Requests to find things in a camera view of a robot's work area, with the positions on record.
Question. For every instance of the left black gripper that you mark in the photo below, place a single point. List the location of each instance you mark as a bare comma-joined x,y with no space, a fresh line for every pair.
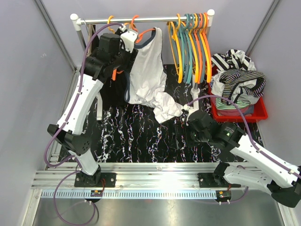
130,57

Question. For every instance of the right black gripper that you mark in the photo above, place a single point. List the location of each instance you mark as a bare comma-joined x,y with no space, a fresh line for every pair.
189,125

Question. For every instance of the orange hanger with white top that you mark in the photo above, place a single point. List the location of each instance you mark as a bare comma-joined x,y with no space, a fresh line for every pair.
140,37

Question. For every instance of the white tank top navy trim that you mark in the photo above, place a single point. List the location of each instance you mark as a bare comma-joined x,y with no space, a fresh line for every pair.
147,80

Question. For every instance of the black white striped tank top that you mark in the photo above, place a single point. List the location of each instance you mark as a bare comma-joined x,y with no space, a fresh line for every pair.
232,59

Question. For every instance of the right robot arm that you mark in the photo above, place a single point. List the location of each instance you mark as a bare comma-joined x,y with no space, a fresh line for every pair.
278,178

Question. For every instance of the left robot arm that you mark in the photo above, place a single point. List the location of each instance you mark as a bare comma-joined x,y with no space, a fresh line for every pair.
68,130

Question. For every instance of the black garment on beige hanger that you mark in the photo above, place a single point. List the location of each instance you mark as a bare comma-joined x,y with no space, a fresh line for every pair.
95,41

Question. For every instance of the beige wooden hanger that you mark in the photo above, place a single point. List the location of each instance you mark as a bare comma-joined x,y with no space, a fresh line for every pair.
90,31

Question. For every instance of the teal empty hanger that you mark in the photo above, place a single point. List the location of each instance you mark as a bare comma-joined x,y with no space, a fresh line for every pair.
182,43
188,47

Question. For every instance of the yellow empty hanger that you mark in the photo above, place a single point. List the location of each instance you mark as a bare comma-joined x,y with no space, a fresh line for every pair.
194,48

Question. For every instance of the orange empty hanger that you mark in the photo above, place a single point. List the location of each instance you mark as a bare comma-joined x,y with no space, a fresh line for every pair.
199,45
207,50

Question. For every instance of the purple striped garment pile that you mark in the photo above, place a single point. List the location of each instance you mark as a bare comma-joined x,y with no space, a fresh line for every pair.
242,87

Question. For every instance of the metal clothes rack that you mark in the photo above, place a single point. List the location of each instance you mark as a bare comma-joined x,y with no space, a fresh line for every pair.
77,22

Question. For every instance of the red plastic bin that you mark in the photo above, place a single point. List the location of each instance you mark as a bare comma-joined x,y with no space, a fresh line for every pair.
226,110

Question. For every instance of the black marble patterned mat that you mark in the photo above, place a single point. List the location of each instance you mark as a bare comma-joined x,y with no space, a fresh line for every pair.
130,133

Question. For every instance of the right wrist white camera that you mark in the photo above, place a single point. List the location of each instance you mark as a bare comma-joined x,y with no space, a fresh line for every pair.
188,110

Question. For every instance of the wrist white camera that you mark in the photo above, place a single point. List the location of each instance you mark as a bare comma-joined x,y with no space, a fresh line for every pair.
188,110
128,37

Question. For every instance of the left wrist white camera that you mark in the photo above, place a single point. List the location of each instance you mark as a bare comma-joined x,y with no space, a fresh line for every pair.
128,37

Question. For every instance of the aluminium mounting rail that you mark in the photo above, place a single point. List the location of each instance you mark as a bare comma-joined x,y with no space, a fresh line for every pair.
171,181

